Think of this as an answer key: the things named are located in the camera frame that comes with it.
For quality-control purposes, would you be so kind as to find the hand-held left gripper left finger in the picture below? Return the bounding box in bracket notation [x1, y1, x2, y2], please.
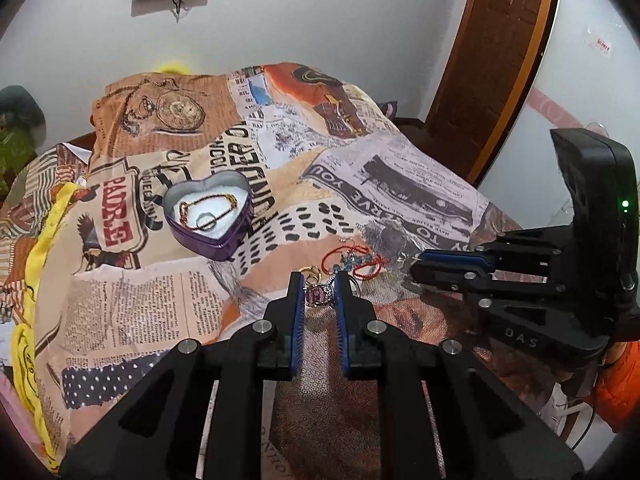
[59, 271, 306, 480]

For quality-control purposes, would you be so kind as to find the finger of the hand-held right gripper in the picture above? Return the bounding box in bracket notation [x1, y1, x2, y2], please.
[417, 225, 577, 278]
[409, 259, 614, 369]

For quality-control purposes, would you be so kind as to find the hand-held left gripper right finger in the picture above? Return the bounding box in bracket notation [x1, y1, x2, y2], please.
[333, 272, 585, 480]

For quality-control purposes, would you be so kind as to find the pink gem ring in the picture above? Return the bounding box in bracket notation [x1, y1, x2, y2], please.
[306, 283, 336, 307]

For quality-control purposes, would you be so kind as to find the purple heart-shaped tin box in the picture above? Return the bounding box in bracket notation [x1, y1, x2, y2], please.
[163, 170, 254, 262]

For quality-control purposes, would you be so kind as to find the newspaper print blanket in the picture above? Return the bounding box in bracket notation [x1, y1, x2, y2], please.
[0, 62, 551, 480]

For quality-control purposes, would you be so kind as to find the brown wooden door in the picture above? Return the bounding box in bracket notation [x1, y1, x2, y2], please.
[424, 0, 564, 187]

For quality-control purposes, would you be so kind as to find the white cloth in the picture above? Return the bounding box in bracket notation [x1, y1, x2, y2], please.
[539, 383, 602, 432]

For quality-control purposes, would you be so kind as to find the yellow cloth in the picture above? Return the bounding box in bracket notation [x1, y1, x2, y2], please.
[10, 180, 97, 474]

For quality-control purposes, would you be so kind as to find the pink cloth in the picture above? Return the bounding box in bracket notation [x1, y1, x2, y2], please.
[0, 364, 47, 467]

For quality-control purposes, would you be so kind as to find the green patterned cloth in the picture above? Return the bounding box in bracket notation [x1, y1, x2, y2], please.
[0, 85, 49, 202]

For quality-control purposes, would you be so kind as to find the red bead bracelet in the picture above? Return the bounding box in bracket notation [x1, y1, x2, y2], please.
[321, 245, 386, 281]

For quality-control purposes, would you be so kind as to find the dark wooden bed frame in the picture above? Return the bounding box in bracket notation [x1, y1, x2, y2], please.
[385, 117, 482, 186]

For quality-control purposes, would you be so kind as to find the gold chain bracelet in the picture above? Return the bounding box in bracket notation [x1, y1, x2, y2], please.
[179, 192, 239, 229]

